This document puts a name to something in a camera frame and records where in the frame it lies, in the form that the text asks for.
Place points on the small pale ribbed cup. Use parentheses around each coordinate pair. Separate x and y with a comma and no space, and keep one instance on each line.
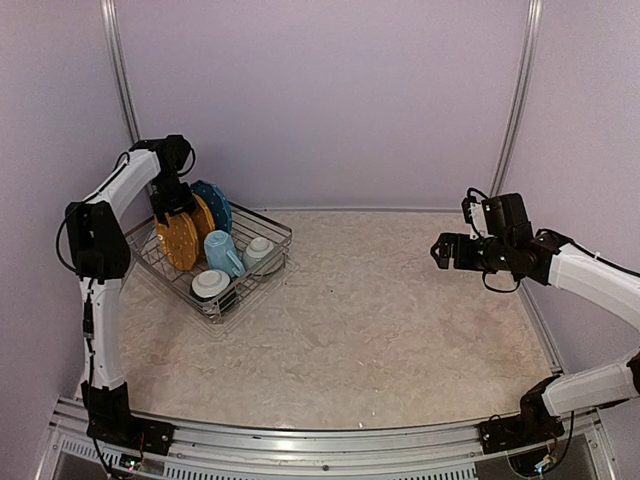
(256,251)

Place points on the metal wire dish rack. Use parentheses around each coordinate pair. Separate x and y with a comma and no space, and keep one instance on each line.
(247,224)

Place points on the right aluminium frame post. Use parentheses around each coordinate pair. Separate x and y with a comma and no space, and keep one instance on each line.
(518,102)

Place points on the front aluminium rail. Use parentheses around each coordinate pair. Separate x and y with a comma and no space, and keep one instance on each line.
(201,450)

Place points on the yellow dotted plate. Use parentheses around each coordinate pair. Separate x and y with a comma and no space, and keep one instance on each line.
(203,222)
(178,240)

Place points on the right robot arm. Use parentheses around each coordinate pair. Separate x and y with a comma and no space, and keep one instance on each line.
(590,305)

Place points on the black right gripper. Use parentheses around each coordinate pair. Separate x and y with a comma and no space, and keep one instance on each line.
(462,260)

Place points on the blue dotted plate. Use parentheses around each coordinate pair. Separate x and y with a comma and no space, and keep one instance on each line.
(217,203)

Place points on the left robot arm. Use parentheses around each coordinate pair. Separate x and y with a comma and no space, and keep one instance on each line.
(100,254)

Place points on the aluminium frame post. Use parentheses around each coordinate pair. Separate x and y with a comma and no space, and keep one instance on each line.
(518,102)
(118,65)

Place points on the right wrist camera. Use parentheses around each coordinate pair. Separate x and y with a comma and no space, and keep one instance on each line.
(503,217)

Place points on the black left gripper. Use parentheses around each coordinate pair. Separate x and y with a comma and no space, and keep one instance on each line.
(184,205)

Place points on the left aluminium frame post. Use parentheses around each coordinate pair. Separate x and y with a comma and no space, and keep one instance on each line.
(118,65)

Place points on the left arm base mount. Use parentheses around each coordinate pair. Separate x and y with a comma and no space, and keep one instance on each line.
(111,421)

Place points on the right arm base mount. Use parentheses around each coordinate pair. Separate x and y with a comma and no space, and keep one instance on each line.
(520,425)

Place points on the light blue mug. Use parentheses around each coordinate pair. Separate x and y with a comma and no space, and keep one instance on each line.
(221,254)

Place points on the dark teal white bowl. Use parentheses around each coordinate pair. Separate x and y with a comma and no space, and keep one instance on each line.
(212,287)

